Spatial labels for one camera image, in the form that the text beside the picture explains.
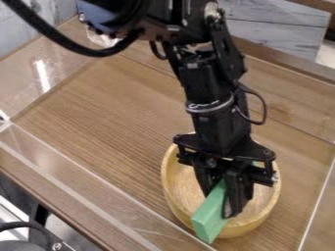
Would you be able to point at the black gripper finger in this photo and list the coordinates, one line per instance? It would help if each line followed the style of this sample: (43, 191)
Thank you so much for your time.
(208, 177)
(239, 193)

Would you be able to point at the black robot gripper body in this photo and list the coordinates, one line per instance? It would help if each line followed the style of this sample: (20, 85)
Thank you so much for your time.
(222, 139)

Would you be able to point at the green rectangular block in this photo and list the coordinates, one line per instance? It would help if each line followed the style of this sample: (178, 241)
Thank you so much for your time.
(207, 218)

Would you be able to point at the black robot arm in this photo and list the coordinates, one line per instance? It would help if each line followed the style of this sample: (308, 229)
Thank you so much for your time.
(188, 34)

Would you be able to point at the light wooden oval bowl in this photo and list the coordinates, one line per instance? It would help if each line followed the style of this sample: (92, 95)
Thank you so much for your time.
(184, 196)

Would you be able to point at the black table leg bracket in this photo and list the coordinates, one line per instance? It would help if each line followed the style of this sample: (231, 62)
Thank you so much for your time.
(37, 217)

